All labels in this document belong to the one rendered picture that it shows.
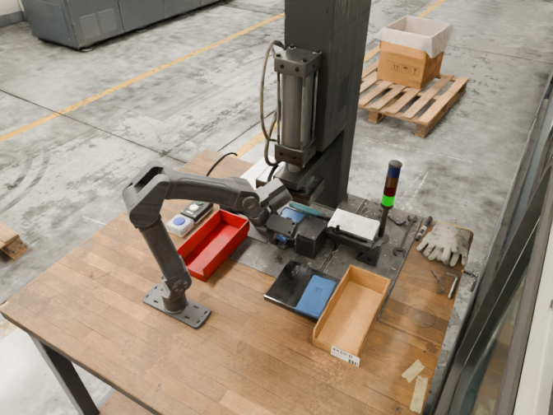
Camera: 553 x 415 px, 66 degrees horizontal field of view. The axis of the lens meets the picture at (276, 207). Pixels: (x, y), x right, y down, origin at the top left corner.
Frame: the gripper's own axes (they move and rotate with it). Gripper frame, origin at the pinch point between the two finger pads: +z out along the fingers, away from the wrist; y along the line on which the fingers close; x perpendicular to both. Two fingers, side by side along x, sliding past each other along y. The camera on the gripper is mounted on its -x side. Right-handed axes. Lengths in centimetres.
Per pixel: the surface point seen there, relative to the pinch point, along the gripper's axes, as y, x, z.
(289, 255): -2.0, -4.0, 11.0
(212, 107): 145, 196, 201
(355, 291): -4.8, -27.7, 8.6
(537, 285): -12, -55, -71
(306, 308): -15.9, -18.5, 0.1
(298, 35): 40, 1, -39
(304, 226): 7.4, -5.9, 6.6
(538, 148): 85, -67, 52
